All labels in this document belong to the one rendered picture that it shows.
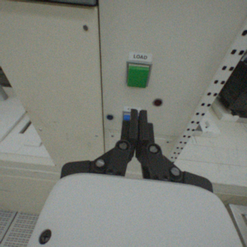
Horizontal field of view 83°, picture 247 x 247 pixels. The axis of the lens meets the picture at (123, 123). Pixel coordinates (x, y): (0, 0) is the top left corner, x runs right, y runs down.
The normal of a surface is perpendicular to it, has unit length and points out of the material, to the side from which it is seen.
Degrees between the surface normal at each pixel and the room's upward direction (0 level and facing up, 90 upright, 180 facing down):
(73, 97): 90
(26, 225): 0
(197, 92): 90
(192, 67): 90
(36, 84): 90
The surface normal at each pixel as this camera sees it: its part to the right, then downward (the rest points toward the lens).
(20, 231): 0.07, -0.71
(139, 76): -0.08, 0.69
